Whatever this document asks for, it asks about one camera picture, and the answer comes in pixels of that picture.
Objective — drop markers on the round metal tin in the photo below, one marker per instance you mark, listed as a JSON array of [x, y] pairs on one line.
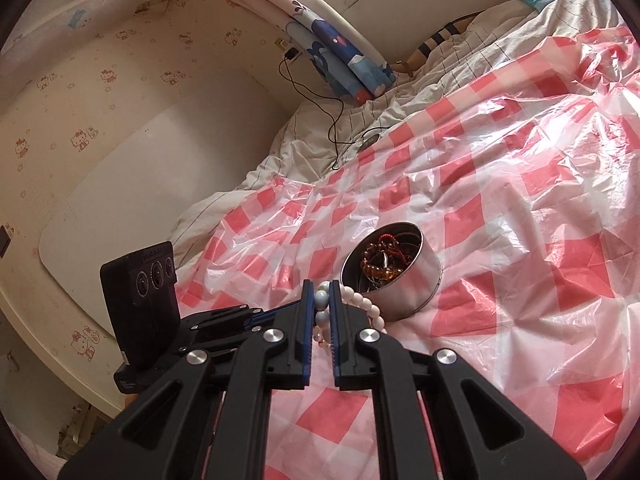
[[415, 285]]

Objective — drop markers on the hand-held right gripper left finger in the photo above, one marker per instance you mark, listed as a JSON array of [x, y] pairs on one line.
[[309, 332]]

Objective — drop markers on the blue printed curtain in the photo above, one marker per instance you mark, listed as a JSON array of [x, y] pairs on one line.
[[340, 45]]

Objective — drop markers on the wall outlet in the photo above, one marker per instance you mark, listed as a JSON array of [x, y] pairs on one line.
[[282, 42]]

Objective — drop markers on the tan striped pillow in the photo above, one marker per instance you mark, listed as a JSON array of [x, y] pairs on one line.
[[435, 42]]

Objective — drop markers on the white quilt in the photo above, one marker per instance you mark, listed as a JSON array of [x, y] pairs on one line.
[[450, 60]]

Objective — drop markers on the pink checked plastic sheet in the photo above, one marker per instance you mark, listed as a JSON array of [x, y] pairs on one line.
[[500, 210]]

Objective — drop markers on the dark wall switch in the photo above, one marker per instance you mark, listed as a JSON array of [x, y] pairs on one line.
[[5, 241]]

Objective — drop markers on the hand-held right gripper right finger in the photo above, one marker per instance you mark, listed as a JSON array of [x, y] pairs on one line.
[[336, 335]]

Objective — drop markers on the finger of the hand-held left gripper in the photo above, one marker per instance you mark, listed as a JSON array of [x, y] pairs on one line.
[[215, 344], [235, 316]]

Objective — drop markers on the black charger plug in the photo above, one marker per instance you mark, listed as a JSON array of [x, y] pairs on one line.
[[290, 54]]

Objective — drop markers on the white headboard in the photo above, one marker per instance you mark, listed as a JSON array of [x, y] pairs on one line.
[[160, 185]]

